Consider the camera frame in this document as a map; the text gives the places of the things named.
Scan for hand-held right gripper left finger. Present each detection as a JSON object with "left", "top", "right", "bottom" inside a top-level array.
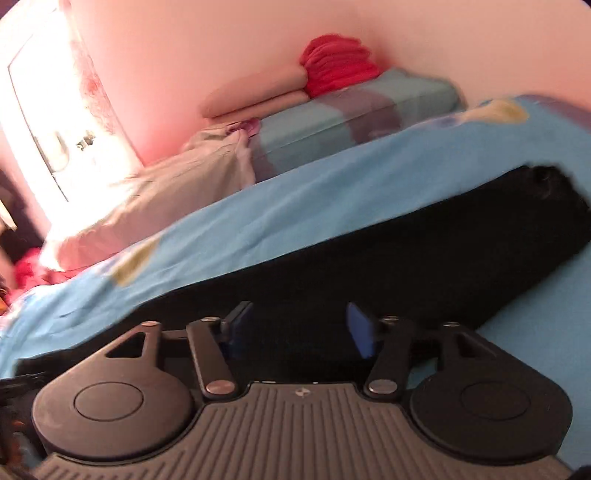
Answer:
[{"left": 99, "top": 301, "right": 254, "bottom": 400}]

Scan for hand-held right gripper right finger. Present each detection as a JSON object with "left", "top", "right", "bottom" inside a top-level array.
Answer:
[{"left": 346, "top": 302, "right": 498, "bottom": 398}]

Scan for black pants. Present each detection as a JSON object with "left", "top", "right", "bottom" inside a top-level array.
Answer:
[{"left": 14, "top": 164, "right": 590, "bottom": 385}]

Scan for blue floral bed sheet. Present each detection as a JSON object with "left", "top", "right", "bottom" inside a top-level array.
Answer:
[{"left": 0, "top": 95, "right": 591, "bottom": 462}]

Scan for red cloth pile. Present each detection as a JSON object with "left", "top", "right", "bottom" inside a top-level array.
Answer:
[{"left": 14, "top": 247, "right": 71, "bottom": 289}]

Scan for pale floral quilt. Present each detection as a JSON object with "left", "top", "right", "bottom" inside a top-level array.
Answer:
[{"left": 39, "top": 121, "right": 257, "bottom": 273}]

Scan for purple cloth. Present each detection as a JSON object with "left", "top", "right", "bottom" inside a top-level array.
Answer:
[{"left": 226, "top": 117, "right": 262, "bottom": 137}]

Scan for striped blue folded blanket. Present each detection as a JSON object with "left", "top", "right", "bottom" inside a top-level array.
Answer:
[{"left": 249, "top": 68, "right": 465, "bottom": 184}]

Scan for floral curtain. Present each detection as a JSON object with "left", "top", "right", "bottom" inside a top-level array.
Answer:
[{"left": 60, "top": 23, "right": 142, "bottom": 172}]

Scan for bright window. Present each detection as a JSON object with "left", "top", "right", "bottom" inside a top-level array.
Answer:
[{"left": 7, "top": 9, "right": 136, "bottom": 204}]

